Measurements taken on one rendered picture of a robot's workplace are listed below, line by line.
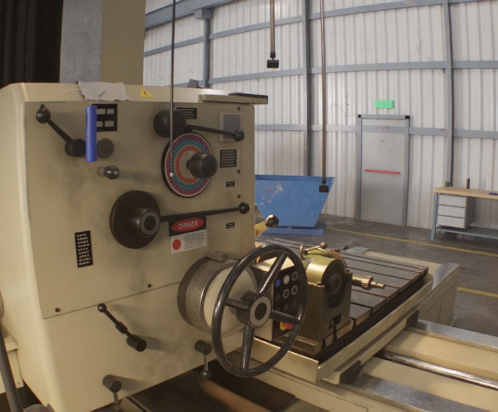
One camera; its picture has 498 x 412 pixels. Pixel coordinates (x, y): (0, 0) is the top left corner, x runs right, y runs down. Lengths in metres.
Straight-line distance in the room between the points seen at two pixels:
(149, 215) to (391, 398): 1.25
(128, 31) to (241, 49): 9.67
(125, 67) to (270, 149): 8.99
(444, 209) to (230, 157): 6.60
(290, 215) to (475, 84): 4.27
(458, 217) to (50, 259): 7.12
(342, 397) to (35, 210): 1.42
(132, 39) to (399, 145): 7.39
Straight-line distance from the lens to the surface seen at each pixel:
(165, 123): 1.08
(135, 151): 1.10
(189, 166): 1.14
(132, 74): 1.89
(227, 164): 1.30
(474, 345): 2.43
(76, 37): 1.78
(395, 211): 8.96
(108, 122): 1.06
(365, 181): 9.20
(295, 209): 7.61
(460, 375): 2.16
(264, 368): 1.24
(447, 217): 7.73
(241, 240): 1.39
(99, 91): 1.08
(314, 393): 1.97
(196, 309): 1.19
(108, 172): 0.99
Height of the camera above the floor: 1.77
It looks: 9 degrees down
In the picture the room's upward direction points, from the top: straight up
